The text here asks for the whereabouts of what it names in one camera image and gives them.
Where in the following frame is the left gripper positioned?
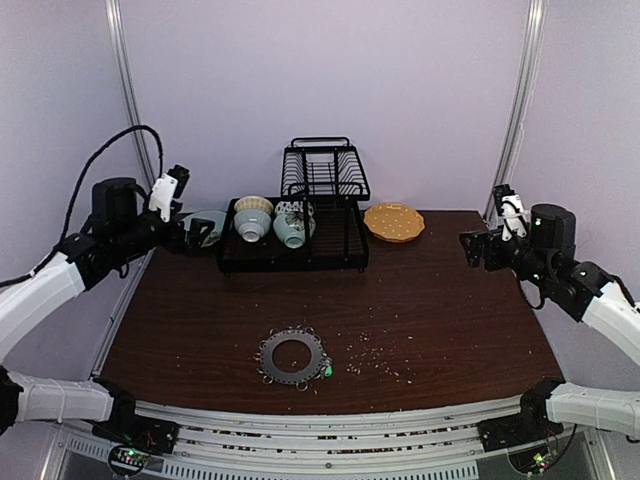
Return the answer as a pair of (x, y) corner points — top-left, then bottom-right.
(116, 201), (215, 258)

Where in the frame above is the black wire dish rack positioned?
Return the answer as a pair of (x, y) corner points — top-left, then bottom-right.
(217, 136), (371, 276)

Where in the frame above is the metal keyring disc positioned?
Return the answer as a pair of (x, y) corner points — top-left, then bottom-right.
(257, 325), (333, 391)

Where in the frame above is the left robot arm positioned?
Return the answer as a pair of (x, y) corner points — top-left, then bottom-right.
(1, 174), (216, 444)

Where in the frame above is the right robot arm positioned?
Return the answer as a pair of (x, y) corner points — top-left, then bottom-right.
(459, 196), (639, 443)

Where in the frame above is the light blue ceramic plate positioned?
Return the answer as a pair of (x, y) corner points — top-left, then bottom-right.
(183, 209), (226, 249)

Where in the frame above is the light blue striped bowl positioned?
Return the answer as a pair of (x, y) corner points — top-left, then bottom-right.
(234, 209), (272, 243)

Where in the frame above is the yellow checked bowl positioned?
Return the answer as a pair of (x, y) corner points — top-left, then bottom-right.
(234, 195), (274, 216)

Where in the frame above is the yellow dotted plate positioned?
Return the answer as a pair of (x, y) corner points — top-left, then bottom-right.
(364, 202), (425, 243)

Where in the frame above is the green floral bowl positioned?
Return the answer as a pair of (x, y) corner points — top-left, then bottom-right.
(273, 211), (316, 249)

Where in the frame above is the white black dotted bowl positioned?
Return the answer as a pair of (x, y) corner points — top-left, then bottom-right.
(274, 200), (315, 216)

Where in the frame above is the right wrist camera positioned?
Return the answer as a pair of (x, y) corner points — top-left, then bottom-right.
(493, 184), (529, 241)

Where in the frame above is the right aluminium frame post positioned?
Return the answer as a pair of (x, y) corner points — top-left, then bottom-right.
(482, 0), (545, 226)

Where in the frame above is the aluminium frame post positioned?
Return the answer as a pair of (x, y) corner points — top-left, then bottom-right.
(105, 0), (159, 203)
(482, 0), (545, 226)

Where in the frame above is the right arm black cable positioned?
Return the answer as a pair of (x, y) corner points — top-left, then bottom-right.
(519, 277), (549, 311)

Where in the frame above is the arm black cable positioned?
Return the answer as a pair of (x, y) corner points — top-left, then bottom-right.
(519, 277), (549, 311)
(0, 124), (165, 289)

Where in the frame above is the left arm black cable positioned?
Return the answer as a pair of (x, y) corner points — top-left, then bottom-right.
(0, 124), (165, 289)

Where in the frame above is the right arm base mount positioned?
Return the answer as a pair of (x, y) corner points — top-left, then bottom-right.
(477, 413), (564, 452)

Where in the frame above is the aluminium front rail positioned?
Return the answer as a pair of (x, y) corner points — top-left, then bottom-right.
(47, 392), (619, 480)

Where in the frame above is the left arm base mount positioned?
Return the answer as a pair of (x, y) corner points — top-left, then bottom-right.
(90, 414), (179, 455)

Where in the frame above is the left aluminium frame post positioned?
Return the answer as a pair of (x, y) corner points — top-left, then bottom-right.
(105, 0), (159, 203)

